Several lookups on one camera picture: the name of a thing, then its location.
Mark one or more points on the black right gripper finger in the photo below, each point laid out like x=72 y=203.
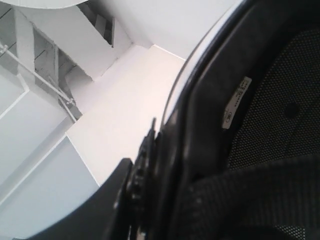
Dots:
x=102 y=217

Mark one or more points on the black motorcycle helmet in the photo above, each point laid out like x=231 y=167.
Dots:
x=238 y=152

